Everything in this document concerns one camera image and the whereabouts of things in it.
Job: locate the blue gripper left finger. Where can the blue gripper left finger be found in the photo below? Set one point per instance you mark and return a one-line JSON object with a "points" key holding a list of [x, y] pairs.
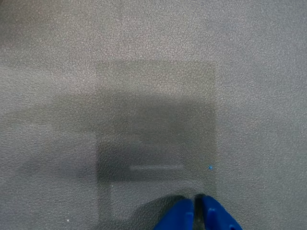
{"points": [[180, 215]]}

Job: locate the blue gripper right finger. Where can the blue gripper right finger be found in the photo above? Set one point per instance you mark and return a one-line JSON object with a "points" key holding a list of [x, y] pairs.
{"points": [[216, 215]]}

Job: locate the grey mat with lettering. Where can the grey mat with lettering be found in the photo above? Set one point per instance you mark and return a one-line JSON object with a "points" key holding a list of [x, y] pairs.
{"points": [[153, 72]]}

